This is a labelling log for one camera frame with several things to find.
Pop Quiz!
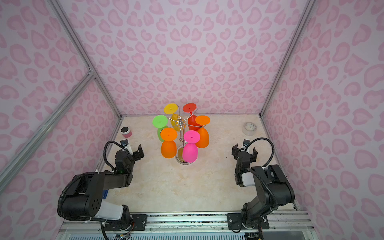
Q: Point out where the orange wine glass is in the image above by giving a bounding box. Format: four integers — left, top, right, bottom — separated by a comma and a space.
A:
196, 116, 211, 149
161, 128, 178, 159

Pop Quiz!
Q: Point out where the pink plastic wine glass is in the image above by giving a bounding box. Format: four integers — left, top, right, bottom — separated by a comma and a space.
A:
183, 131, 201, 163

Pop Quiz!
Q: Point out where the red plastic wine glass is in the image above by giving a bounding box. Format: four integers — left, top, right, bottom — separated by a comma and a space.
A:
183, 103, 202, 132

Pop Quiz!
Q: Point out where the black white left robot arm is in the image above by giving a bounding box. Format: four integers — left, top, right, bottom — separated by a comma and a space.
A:
57, 140, 145, 231

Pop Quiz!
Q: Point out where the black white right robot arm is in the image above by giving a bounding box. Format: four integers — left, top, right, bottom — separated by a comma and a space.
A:
227, 145, 295, 233

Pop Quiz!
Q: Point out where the orange wine glass front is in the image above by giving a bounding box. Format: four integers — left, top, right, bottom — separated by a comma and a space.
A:
161, 128, 178, 159

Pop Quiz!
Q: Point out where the green plastic wine glass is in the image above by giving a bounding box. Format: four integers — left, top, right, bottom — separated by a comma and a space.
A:
153, 115, 168, 142

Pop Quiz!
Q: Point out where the yellow plastic wine glass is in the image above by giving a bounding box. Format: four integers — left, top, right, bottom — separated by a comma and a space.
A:
164, 103, 183, 132

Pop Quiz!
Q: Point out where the chrome wine glass rack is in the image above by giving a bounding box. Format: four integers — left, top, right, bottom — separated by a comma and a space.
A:
167, 106, 198, 165

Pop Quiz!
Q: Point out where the small pink black jar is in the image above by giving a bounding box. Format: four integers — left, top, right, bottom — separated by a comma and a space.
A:
121, 127, 132, 139

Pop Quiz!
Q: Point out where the blue flat object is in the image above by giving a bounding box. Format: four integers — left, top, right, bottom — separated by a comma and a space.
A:
102, 190, 109, 199

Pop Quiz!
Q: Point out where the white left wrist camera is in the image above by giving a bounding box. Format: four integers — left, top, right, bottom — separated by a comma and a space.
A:
124, 143, 133, 155

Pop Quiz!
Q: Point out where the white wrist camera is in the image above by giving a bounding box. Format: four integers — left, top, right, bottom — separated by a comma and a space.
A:
243, 139, 251, 151
124, 143, 133, 155

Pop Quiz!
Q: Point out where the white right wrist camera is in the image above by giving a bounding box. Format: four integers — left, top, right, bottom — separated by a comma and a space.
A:
243, 139, 251, 151

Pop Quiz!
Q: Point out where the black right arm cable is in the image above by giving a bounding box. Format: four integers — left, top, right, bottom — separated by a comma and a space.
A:
247, 137, 275, 168

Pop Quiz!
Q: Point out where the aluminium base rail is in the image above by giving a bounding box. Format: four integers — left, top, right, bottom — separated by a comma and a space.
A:
56, 210, 318, 240

